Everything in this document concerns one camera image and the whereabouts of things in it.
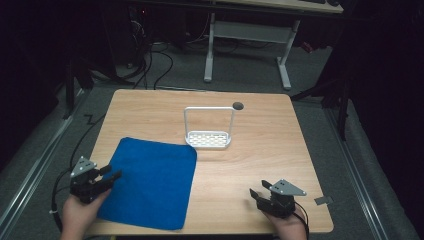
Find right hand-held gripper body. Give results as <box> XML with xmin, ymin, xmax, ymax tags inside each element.
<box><xmin>255</xmin><ymin>178</ymin><xmax>308</xmax><ymax>220</ymax></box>

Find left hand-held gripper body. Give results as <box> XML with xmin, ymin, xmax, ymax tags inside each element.
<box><xmin>69</xmin><ymin>155</ymin><xmax>105</xmax><ymax>205</ymax></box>

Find blue cloth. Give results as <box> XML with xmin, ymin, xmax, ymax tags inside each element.
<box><xmin>96</xmin><ymin>136</ymin><xmax>199</xmax><ymax>232</ymax></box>

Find person's right hand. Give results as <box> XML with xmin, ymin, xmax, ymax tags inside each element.
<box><xmin>262</xmin><ymin>209</ymin><xmax>310</xmax><ymax>240</ymax></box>

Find grey tape piece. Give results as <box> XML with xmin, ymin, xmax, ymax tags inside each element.
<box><xmin>313</xmin><ymin>195</ymin><xmax>334</xmax><ymax>206</ymax></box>

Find black metal stand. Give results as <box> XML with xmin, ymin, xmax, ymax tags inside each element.
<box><xmin>289</xmin><ymin>74</ymin><xmax>353</xmax><ymax>143</ymax></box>
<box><xmin>61</xmin><ymin>56</ymin><xmax>96</xmax><ymax>121</ymax></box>

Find red object on floor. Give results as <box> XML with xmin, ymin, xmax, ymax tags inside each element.
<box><xmin>300</xmin><ymin>40</ymin><xmax>315</xmax><ymax>54</ymax></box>

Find white-legged desk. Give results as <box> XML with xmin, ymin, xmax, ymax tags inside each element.
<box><xmin>133</xmin><ymin>0</ymin><xmax>345</xmax><ymax>92</ymax></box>

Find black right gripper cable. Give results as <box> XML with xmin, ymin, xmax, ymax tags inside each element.
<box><xmin>292</xmin><ymin>200</ymin><xmax>311</xmax><ymax>240</ymax></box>

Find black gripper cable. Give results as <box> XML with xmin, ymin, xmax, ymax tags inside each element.
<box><xmin>49</xmin><ymin>113</ymin><xmax>108</xmax><ymax>234</ymax></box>
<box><xmin>292</xmin><ymin>200</ymin><xmax>311</xmax><ymax>240</ymax></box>

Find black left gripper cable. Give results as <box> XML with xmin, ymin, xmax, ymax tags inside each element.
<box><xmin>49</xmin><ymin>113</ymin><xmax>108</xmax><ymax>234</ymax></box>

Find metal floor rail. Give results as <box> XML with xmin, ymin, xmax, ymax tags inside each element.
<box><xmin>0</xmin><ymin>88</ymin><xmax>88</xmax><ymax>234</ymax></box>
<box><xmin>324</xmin><ymin>106</ymin><xmax>391</xmax><ymax>240</ymax></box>

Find white rack with handle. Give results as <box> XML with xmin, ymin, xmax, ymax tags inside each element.
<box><xmin>183</xmin><ymin>105</ymin><xmax>236</xmax><ymax>151</ymax></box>

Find black floor cables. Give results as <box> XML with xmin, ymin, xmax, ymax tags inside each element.
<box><xmin>89</xmin><ymin>19</ymin><xmax>214</xmax><ymax>91</ymax></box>

